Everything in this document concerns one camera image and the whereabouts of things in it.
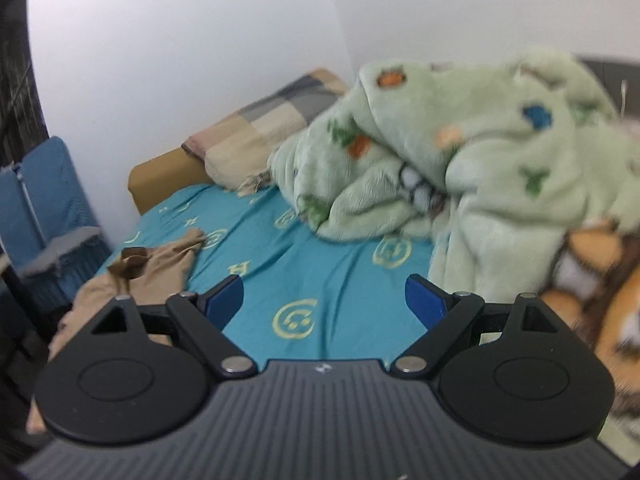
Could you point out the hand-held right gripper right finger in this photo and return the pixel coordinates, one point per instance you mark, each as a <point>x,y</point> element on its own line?
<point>425,301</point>

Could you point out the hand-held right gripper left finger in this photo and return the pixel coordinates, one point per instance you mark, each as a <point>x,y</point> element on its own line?
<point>225,301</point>

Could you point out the tan printed shirt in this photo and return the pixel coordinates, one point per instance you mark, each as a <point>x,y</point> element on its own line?
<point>160,265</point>

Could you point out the bed with teal patterned sheet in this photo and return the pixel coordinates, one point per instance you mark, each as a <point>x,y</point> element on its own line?
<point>310,260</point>

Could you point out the tan padded headboard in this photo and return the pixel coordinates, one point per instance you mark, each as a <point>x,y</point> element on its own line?
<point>160,177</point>

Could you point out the green printed fleece blanket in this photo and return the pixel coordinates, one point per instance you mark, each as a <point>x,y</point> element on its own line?
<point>480,170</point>

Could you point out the grey seat cushion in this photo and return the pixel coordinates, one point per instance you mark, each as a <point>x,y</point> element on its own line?
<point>60,250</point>

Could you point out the plaid pillow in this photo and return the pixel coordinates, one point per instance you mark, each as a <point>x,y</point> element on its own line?
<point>260,130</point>

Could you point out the orange tiger print blanket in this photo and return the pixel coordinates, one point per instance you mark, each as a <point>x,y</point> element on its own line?
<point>615,340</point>

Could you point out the blue covered chair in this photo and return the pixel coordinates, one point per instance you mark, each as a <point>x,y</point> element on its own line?
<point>60,195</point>
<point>12,210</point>

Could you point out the dark grey furniture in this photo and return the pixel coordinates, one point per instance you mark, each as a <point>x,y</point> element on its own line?
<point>607,77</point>

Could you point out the dark window with metal grille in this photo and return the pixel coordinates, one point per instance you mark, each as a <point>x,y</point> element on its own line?
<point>15,85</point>

